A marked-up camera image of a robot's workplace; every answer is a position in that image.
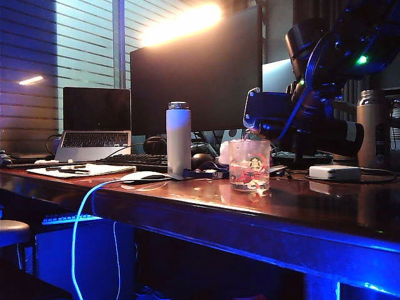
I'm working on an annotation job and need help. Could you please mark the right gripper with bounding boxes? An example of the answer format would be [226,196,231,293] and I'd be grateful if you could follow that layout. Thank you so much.
[243,87,296,131]

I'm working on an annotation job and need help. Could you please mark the printed clear glass cup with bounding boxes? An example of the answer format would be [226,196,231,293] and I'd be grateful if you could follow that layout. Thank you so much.
[229,139,271,192]

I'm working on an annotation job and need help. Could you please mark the black thermos bottle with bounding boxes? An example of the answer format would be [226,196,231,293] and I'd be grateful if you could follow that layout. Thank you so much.
[245,120,366,159]

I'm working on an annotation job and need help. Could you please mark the white thermos bottle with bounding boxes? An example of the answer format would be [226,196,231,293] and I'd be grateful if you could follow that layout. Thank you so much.
[166,101,192,178]

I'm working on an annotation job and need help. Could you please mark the silver grey thermos bottle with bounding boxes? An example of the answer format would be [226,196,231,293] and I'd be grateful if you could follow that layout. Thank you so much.
[357,89,391,169]

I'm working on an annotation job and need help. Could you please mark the silver monitor back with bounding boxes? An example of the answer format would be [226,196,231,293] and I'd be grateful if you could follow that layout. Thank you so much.
[261,58,296,94]

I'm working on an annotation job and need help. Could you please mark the pink white soft item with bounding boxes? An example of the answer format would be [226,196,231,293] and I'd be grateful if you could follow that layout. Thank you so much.
[217,140,232,166]

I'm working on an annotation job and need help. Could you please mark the large black monitor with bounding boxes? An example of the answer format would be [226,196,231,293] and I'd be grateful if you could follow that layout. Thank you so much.
[129,6,263,136]

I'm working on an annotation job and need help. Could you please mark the black round object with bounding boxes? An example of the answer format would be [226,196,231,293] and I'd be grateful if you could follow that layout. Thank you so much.
[191,153,216,171]

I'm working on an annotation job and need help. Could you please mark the white power adapter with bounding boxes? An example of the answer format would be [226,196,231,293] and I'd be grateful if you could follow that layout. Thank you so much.
[308,165,363,183]

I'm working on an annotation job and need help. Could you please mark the black headphones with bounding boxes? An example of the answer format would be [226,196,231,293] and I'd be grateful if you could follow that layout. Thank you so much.
[142,136,168,156]

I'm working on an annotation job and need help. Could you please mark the dark pleated curtain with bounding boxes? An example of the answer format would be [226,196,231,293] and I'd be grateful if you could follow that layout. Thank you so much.
[293,0,344,28]

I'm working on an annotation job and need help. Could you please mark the black desktop keyboard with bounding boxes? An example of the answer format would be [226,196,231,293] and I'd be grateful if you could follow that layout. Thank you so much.
[95,154,169,173]

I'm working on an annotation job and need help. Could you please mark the white computer mouse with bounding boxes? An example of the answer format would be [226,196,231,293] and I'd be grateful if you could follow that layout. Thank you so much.
[120,171,171,185]

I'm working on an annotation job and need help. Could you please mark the black metal rack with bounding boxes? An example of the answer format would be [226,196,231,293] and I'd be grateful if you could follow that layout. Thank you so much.
[389,89,400,169]

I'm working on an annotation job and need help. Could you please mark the silver open laptop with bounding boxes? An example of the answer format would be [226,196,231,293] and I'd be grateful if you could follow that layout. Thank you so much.
[54,87,132,163]

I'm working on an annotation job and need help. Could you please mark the white notepad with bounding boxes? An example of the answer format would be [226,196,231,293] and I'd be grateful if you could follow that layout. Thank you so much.
[26,163,137,179]

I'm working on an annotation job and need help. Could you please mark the under-desk cabinet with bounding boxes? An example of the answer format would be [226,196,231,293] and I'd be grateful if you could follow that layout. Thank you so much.
[34,218,136,300]

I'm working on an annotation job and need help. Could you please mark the backlit keyboard under desk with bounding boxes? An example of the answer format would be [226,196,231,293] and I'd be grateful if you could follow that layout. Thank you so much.
[41,212,104,226]

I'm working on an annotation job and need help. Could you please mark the round padded stool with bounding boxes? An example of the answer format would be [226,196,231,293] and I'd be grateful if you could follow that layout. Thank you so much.
[0,220,31,273]

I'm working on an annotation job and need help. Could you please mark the blue lanyard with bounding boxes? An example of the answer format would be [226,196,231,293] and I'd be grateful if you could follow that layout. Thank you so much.
[182,167,231,181]

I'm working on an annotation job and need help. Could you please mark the grey window post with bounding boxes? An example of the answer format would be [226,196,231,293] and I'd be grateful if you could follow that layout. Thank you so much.
[112,0,126,90]

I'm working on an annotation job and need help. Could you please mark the black looped cable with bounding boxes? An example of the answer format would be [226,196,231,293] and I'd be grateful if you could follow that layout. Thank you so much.
[304,167,398,185]

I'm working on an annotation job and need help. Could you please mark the thin white cable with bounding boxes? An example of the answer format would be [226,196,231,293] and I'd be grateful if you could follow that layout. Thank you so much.
[111,221,122,300]

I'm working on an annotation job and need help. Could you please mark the glowing light blue cable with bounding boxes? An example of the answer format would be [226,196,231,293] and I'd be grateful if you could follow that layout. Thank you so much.
[71,178,131,300]

